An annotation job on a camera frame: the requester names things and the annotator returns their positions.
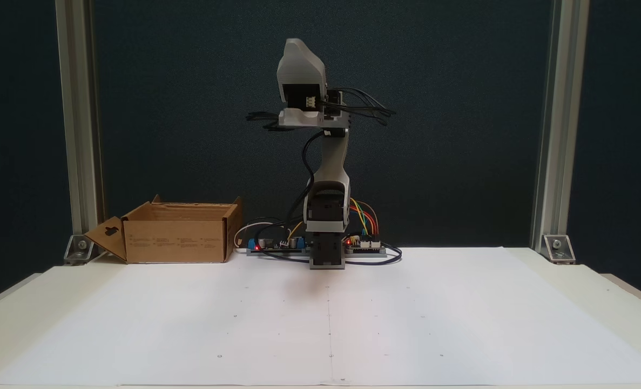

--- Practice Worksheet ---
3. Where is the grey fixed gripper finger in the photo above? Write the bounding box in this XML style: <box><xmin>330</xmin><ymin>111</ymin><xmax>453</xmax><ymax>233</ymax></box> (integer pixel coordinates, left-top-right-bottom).
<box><xmin>277</xmin><ymin>38</ymin><xmax>327</xmax><ymax>88</ymax></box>

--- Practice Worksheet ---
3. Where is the blue circuit board with capacitors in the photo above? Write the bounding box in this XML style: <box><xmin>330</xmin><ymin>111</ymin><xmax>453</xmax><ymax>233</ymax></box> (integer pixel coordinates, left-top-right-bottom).
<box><xmin>247</xmin><ymin>235</ymin><xmax>307</xmax><ymax>253</ymax></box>

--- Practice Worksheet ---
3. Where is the grey board mounting plate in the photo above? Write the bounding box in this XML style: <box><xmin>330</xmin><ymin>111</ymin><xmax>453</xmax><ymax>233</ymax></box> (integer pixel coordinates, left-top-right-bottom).
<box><xmin>246</xmin><ymin>246</ymin><xmax>388</xmax><ymax>258</ymax></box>

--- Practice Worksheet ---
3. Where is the brown cardboard box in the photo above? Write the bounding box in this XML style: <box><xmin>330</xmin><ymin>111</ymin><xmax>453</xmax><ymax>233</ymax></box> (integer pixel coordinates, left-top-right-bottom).
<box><xmin>84</xmin><ymin>194</ymin><xmax>244</xmax><ymax>264</ymax></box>

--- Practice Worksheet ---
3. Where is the black motor cable bundle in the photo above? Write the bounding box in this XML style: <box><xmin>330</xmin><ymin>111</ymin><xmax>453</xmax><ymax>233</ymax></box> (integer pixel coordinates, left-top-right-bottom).
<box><xmin>326</xmin><ymin>88</ymin><xmax>397</xmax><ymax>126</ymax></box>
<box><xmin>246</xmin><ymin>110</ymin><xmax>284</xmax><ymax>132</ymax></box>

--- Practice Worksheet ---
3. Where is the coloured jumper wire bundle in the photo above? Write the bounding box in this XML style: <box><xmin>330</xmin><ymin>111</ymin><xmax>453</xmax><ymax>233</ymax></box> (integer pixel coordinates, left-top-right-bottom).
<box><xmin>350</xmin><ymin>198</ymin><xmax>380</xmax><ymax>238</ymax></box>

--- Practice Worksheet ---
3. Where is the white cable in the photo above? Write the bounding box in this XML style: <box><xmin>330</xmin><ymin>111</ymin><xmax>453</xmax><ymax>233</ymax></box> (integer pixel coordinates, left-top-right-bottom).
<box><xmin>234</xmin><ymin>221</ymin><xmax>279</xmax><ymax>249</ymax></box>

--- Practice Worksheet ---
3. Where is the circuit board with jumper wires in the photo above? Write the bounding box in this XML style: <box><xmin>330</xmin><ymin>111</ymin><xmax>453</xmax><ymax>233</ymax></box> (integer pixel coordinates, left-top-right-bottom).
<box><xmin>343</xmin><ymin>235</ymin><xmax>384</xmax><ymax>251</ymax></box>

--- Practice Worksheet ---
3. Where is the thick black power cable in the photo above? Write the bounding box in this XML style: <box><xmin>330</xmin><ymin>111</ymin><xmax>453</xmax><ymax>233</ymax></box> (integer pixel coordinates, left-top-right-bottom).
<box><xmin>253</xmin><ymin>242</ymin><xmax>403</xmax><ymax>266</ymax></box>

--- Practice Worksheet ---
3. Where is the aluminium frame post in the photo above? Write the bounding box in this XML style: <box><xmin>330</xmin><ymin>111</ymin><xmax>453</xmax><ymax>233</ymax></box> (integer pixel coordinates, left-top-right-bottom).
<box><xmin>56</xmin><ymin>0</ymin><xmax>105</xmax><ymax>239</ymax></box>
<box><xmin>531</xmin><ymin>0</ymin><xmax>591</xmax><ymax>250</ymax></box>

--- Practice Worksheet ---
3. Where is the metal corner bracket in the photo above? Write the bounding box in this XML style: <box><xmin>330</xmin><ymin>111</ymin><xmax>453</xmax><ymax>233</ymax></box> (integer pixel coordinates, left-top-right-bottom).
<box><xmin>543</xmin><ymin>234</ymin><xmax>576</xmax><ymax>264</ymax></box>
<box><xmin>64</xmin><ymin>234</ymin><xmax>95</xmax><ymax>265</ymax></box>

